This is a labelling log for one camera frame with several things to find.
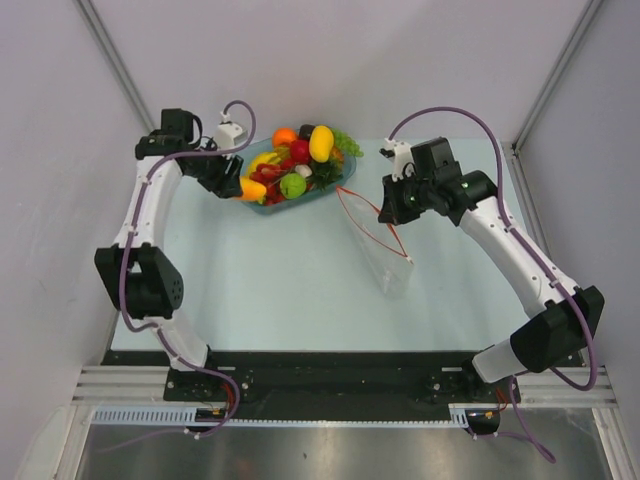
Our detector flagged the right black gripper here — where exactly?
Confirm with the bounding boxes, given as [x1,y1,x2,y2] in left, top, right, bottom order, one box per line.
[379,169,435,226]

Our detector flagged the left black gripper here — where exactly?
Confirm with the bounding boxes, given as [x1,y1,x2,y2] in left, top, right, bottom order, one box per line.
[185,138,244,199]

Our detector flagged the orange yellow toy mango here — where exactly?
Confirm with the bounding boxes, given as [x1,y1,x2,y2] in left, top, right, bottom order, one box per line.
[235,177,267,202]

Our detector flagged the clear zip top bag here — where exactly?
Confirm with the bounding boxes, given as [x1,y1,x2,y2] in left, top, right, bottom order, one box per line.
[336,186,415,298]

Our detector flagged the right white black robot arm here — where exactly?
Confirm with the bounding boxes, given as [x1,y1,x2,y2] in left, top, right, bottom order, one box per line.
[378,138,604,401]

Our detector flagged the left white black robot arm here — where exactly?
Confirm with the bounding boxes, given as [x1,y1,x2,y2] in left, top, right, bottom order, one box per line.
[94,107,256,400]

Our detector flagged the yellow toy bananas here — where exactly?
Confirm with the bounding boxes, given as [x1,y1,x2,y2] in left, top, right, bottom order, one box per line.
[246,152,281,176]

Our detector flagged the green toy apple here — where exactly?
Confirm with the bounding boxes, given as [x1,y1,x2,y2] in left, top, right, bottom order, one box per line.
[279,173,307,199]

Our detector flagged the toy orange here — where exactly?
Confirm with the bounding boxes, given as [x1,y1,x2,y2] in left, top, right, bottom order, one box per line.
[271,127,298,148]

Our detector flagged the white toy mushroom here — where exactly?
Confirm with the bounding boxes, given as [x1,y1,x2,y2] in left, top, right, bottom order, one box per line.
[294,164,313,178]

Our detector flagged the green toy grapes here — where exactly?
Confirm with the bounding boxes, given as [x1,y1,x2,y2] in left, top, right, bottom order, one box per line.
[332,128,364,158]

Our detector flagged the red toy apple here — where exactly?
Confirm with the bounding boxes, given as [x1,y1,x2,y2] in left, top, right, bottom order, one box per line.
[289,139,311,164]

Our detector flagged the green toy leafy vegetable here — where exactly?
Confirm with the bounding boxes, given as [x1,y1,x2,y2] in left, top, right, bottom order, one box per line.
[310,160,344,191]

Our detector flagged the dark purple toy fruit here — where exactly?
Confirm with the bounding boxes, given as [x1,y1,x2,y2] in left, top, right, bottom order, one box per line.
[298,124,316,142]

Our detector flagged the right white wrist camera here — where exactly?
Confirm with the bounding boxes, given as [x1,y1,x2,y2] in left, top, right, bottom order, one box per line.
[380,138,415,182]

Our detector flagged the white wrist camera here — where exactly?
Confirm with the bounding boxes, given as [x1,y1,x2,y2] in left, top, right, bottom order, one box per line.
[213,112,248,150]
[380,138,415,182]

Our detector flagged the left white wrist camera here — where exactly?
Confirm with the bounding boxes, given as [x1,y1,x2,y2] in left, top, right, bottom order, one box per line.
[213,112,248,150]

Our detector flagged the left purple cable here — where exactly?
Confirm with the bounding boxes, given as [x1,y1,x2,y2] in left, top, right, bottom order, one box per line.
[94,100,257,454]

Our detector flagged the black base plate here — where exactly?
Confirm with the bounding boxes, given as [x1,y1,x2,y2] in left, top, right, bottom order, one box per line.
[102,349,586,422]

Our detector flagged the white slotted cable duct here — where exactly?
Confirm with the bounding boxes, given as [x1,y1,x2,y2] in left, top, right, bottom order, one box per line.
[91,405,500,430]

